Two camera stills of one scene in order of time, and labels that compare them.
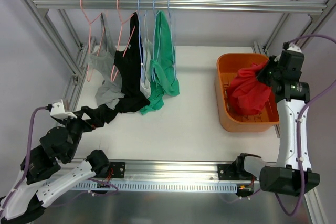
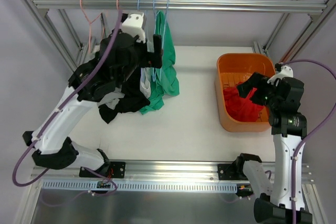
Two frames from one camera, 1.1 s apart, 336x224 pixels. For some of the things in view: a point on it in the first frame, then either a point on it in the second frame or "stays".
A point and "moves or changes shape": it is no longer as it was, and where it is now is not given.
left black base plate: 118,169 stays
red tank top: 247,95 moves or changes shape
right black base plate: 230,175 stays
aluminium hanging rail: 170,4 stays
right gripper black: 266,70 -> 261,86
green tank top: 165,83 stays
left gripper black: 85,115 -> 146,54
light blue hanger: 171,37 -> 164,22
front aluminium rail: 168,171 stays
